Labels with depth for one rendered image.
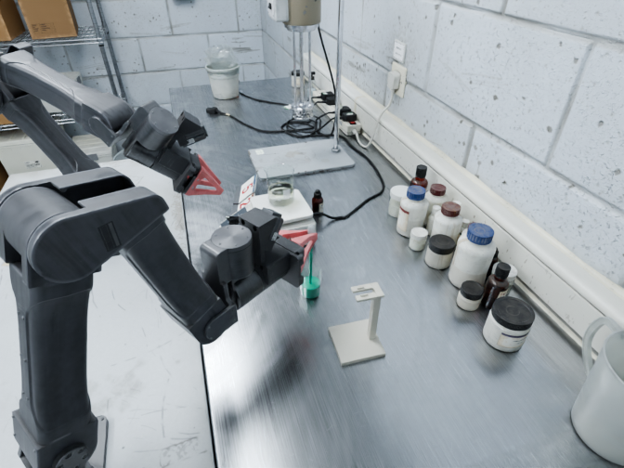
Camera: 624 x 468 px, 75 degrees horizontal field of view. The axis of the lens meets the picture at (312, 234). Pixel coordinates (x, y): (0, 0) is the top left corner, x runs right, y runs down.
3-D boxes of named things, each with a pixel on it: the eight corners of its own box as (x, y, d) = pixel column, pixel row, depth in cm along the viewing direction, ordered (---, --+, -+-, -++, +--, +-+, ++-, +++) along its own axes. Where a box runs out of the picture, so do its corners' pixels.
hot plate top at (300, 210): (261, 228, 87) (261, 225, 86) (249, 200, 96) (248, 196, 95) (314, 217, 90) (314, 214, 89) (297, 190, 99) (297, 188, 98)
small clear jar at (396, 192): (406, 206, 108) (409, 184, 104) (412, 218, 103) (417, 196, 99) (384, 207, 108) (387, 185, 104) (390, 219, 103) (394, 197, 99)
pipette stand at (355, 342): (341, 366, 69) (344, 314, 61) (328, 330, 75) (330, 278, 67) (385, 356, 70) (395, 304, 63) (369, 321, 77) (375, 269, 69)
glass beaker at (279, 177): (299, 198, 96) (298, 165, 90) (290, 213, 91) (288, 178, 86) (271, 193, 97) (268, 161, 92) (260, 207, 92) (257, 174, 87)
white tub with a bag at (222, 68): (206, 100, 173) (198, 46, 160) (213, 90, 184) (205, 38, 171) (240, 100, 173) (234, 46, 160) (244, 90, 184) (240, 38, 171)
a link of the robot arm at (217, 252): (225, 214, 61) (154, 253, 54) (266, 237, 57) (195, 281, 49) (232, 273, 68) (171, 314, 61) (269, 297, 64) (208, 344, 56)
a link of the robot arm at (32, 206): (72, 424, 53) (71, 184, 41) (97, 460, 49) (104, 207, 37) (13, 454, 48) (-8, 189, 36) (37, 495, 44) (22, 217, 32)
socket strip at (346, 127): (346, 136, 144) (346, 123, 141) (312, 99, 174) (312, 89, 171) (360, 134, 145) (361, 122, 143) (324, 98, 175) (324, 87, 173)
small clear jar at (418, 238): (424, 242, 96) (427, 227, 93) (425, 253, 93) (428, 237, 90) (408, 240, 96) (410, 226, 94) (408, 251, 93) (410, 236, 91)
